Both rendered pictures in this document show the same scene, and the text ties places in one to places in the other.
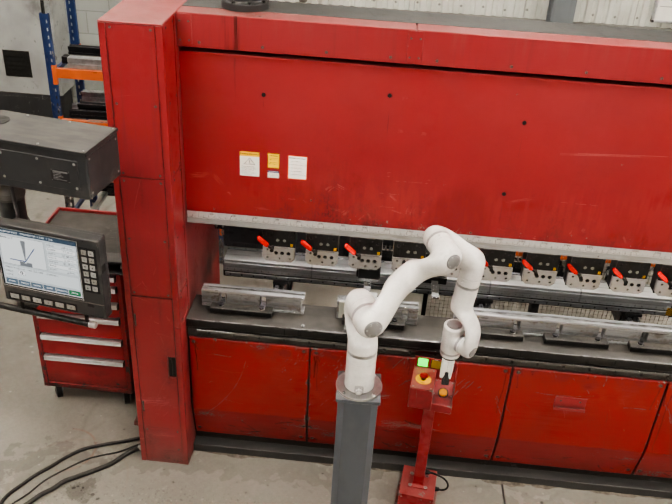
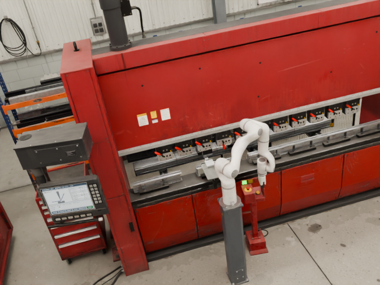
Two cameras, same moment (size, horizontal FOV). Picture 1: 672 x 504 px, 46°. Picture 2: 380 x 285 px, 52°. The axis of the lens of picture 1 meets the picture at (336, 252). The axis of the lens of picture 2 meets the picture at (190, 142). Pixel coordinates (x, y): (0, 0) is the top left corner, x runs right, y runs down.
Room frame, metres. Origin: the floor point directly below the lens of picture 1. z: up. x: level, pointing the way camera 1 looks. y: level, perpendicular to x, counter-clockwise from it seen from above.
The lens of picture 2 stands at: (0.02, 0.69, 3.26)
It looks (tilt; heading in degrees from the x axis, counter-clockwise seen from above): 32 degrees down; 347
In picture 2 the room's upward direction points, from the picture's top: 9 degrees counter-clockwise
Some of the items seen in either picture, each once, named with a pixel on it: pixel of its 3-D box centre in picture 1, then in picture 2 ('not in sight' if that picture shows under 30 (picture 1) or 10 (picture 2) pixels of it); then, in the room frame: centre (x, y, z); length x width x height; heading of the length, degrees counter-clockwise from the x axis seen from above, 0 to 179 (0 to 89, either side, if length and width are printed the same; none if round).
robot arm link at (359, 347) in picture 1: (361, 321); (224, 172); (2.53, -0.12, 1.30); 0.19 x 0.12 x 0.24; 17
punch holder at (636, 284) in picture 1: (627, 272); (315, 113); (3.10, -1.34, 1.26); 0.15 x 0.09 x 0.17; 87
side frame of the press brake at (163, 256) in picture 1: (174, 232); (109, 164); (3.39, 0.80, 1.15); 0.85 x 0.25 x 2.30; 177
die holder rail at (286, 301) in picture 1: (253, 298); (157, 181); (3.19, 0.39, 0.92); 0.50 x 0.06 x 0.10; 87
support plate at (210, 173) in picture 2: not in sight; (212, 170); (3.01, -0.15, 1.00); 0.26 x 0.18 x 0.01; 177
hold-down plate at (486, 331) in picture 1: (491, 333); (266, 159); (3.07, -0.76, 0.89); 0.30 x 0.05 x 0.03; 87
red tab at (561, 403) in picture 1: (570, 404); (307, 177); (2.95, -1.18, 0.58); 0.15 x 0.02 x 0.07; 87
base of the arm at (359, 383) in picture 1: (360, 368); (229, 193); (2.50, -0.13, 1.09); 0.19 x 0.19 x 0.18
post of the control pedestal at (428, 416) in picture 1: (424, 441); (254, 217); (2.83, -0.48, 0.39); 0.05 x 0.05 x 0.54; 80
